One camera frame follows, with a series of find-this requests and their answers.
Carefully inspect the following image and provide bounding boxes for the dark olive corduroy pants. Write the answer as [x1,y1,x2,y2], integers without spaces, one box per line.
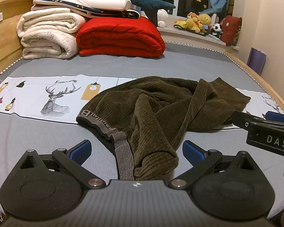
[76,76,250,180]

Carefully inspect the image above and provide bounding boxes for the navy patterned folded blanket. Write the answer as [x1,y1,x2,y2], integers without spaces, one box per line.
[31,0,140,19]

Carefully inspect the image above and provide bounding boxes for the wooden bed frame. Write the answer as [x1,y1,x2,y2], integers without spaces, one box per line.
[0,0,284,111]

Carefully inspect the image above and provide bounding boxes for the panda plush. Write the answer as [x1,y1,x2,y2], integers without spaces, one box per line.
[211,23,223,38]

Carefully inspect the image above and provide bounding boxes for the grey printed bed sheet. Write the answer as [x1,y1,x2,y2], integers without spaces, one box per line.
[0,41,284,219]

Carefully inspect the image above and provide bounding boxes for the red folded quilt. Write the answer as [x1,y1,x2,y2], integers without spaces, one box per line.
[76,17,166,58]

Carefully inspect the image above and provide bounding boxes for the white small plush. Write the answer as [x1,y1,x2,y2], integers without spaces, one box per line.
[157,9,169,28]

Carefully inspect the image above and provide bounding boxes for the cream folded blanket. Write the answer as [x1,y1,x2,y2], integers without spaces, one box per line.
[16,8,86,59]

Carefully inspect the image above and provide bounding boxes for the yellow bear plush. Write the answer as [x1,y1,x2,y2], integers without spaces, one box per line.
[173,12,211,36]

